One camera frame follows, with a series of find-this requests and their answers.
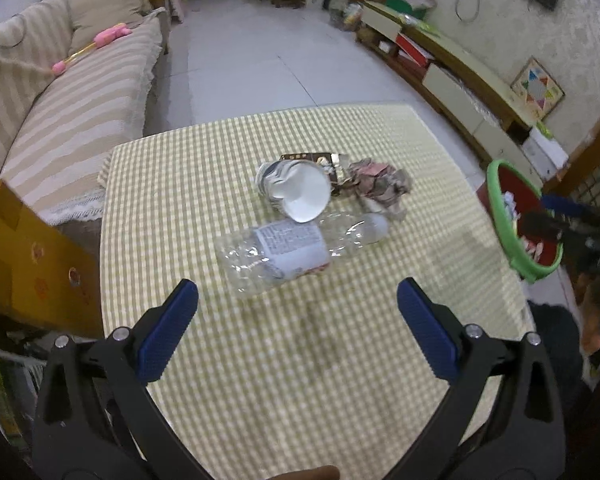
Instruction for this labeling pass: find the person's left hand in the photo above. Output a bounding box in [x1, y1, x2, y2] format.
[262, 465, 341, 480]

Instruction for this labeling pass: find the white cardboard box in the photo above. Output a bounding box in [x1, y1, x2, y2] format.
[522, 125, 571, 181]

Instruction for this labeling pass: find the person's right hand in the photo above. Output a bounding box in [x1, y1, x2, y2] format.
[577, 277, 600, 356]

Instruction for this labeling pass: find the printed paper cup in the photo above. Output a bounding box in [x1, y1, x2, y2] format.
[255, 159, 332, 224]

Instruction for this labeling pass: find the clear plastic bottle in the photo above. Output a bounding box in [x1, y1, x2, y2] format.
[217, 211, 391, 300]

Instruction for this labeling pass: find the beige striped sofa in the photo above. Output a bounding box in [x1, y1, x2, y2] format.
[0, 0, 171, 226]

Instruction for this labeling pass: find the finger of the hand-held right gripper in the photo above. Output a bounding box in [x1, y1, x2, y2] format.
[540, 194, 600, 229]
[522, 212, 582, 242]

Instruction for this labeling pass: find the red box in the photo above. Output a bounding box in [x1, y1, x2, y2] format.
[395, 32, 436, 68]

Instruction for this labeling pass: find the green and red basket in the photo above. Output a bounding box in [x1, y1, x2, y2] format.
[486, 159, 565, 285]

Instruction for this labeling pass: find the green and white box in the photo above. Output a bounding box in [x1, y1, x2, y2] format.
[385, 0, 438, 13]

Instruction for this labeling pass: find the pink toy wand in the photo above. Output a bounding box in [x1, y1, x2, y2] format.
[51, 22, 133, 77]

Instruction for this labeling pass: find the wooden TV cabinet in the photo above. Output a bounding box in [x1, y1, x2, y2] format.
[357, 0, 571, 181]

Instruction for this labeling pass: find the yellow cardboard box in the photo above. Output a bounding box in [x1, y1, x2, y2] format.
[0, 179, 103, 338]

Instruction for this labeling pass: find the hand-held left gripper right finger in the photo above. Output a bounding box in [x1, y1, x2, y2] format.
[385, 276, 567, 480]

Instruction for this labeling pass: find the crumpled pink paper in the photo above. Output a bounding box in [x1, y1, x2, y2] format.
[347, 157, 413, 221]

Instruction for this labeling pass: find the yellow checked tablecloth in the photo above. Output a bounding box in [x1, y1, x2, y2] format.
[97, 104, 536, 480]

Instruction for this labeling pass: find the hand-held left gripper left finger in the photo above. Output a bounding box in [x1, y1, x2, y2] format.
[32, 278, 216, 480]

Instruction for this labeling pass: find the beige cushion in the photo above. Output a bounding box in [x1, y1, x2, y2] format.
[67, 0, 148, 43]

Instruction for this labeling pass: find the star checkers board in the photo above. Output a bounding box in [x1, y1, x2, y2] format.
[510, 56, 566, 122]

